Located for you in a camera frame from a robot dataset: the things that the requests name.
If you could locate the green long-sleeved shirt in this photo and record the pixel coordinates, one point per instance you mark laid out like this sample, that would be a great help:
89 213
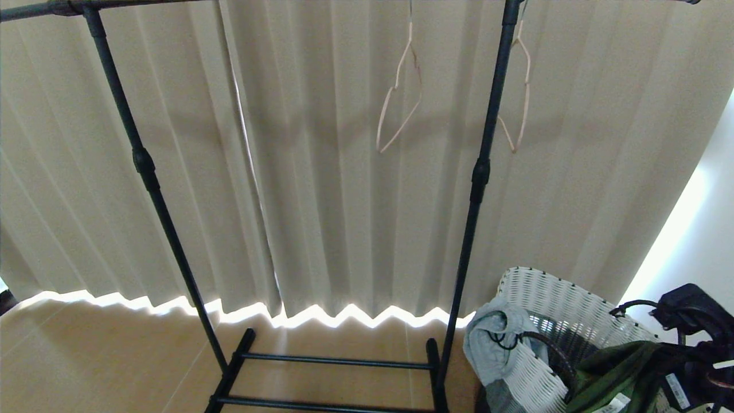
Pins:
613 367

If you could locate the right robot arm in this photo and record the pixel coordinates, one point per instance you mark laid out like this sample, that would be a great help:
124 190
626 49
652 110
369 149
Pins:
725 355

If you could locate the beige curtain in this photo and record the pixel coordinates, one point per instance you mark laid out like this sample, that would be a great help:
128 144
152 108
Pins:
344 172

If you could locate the white laundry basket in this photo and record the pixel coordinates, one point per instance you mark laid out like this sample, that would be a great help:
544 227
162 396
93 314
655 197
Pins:
550 292

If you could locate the pale grey shorts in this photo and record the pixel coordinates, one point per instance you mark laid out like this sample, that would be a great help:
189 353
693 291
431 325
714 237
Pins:
481 355

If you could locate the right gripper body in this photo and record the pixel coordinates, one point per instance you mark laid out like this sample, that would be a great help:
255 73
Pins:
659 361

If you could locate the black clothes rack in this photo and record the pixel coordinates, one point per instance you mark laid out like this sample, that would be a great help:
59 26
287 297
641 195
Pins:
143 163

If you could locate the pink clothes hanger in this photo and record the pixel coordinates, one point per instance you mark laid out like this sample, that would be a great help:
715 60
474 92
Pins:
410 34
528 80

